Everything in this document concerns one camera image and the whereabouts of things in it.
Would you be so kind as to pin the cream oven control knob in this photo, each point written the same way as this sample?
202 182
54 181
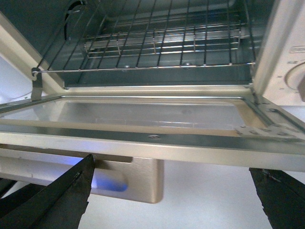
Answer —
294 76

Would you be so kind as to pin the metal wire oven rack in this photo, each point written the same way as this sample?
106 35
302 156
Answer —
152 34

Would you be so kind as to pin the cream Toshiba toaster oven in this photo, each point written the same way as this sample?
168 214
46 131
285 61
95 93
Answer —
27 28

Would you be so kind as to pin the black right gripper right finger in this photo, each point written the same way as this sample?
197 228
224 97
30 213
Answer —
282 198

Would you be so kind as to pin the glass oven door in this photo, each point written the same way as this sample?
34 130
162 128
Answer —
130 138

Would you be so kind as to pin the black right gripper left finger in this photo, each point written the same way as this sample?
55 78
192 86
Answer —
60 205

